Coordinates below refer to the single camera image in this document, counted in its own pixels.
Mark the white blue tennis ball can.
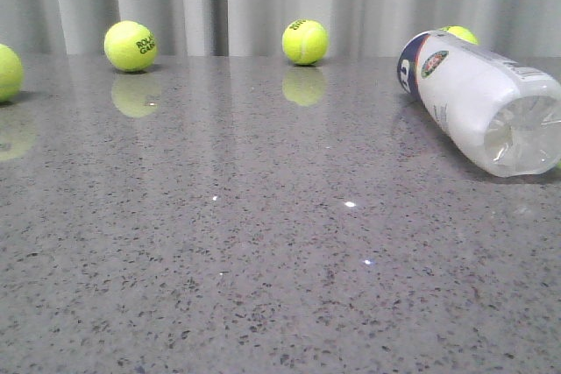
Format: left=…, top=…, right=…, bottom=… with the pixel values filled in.
left=397, top=31, right=560, bottom=177

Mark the centre back tennis ball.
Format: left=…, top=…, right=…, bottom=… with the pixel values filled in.
left=281, top=19, right=329, bottom=65

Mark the tennis ball with Roland Garros print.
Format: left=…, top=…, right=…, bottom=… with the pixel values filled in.
left=103, top=20, right=158, bottom=72

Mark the right back tennis ball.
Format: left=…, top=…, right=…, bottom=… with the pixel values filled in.
left=440, top=25, right=479, bottom=45

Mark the tennis ball far left edge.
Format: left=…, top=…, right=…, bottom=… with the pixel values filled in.
left=0, top=44, right=24, bottom=102

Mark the grey pleated curtain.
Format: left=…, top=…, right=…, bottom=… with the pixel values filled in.
left=0, top=0, right=561, bottom=59

